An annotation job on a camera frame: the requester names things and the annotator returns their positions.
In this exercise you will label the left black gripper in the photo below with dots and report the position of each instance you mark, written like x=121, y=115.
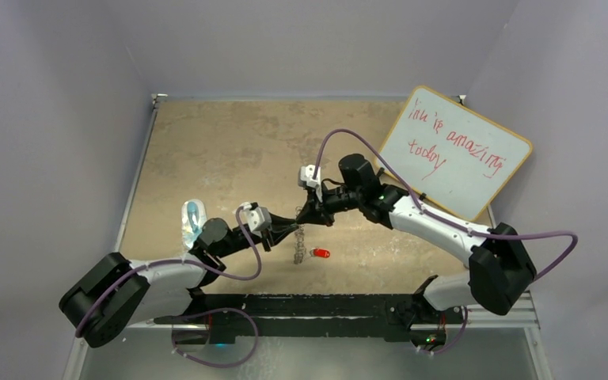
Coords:
x=279, y=228

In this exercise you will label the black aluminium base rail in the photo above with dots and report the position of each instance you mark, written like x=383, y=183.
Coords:
x=391, y=317

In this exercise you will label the keys with red green tags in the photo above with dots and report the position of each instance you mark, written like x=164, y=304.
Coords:
x=321, y=253

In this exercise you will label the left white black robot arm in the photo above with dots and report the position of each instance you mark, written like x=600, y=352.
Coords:
x=117, y=292

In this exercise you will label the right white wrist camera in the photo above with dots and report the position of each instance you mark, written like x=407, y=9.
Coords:
x=309, y=179

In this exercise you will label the silver disc with keyrings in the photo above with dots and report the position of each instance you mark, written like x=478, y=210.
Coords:
x=299, y=246

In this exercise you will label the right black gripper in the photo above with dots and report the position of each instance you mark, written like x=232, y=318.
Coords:
x=316, y=213

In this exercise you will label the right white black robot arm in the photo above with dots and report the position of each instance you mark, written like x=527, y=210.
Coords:
x=499, y=268

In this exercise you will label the whiteboard with red writing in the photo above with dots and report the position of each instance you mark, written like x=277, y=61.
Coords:
x=457, y=158

